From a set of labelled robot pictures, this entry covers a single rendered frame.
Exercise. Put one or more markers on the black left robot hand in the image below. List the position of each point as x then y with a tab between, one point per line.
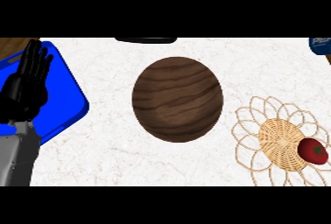
26	87

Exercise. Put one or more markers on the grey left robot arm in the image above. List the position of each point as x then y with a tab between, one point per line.
15	154

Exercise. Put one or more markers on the brown wooden bowl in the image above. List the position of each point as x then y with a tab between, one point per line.
178	99

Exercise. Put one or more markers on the woven wicker placemat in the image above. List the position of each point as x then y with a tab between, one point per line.
280	143

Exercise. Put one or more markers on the blue can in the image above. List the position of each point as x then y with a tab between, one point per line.
321	45

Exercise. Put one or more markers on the blue cutting board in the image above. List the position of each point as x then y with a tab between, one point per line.
64	96

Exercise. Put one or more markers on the brown wooden board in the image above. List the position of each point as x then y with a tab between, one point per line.
12	46

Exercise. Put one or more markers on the black appliance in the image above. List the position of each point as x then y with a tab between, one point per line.
145	39

